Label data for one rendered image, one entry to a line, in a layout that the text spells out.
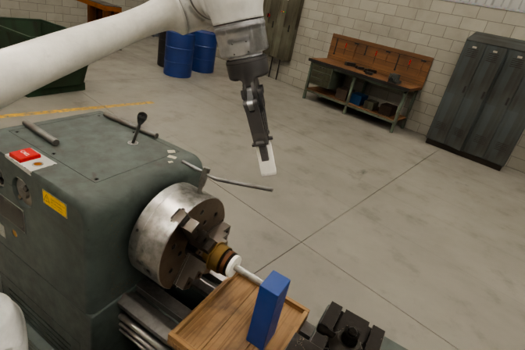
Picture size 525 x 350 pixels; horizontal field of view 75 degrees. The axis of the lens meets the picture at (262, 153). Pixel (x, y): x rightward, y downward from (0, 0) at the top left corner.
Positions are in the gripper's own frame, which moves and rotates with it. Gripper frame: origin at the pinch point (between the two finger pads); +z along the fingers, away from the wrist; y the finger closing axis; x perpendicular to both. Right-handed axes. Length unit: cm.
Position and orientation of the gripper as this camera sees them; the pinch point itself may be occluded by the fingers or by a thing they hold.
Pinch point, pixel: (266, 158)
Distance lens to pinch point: 69.0
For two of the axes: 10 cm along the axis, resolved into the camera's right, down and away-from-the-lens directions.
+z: 1.9, 9.2, 3.5
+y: -0.8, 3.7, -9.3
